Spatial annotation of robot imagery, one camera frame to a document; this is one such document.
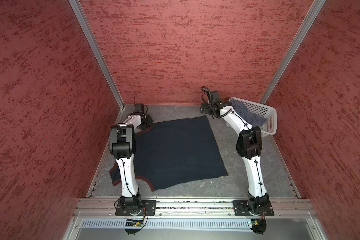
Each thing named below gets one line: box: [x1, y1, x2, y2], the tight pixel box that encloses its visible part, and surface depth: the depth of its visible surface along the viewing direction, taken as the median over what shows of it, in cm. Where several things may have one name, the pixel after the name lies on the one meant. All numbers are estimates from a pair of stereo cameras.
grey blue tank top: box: [228, 98, 267, 127], surface depth 107 cm
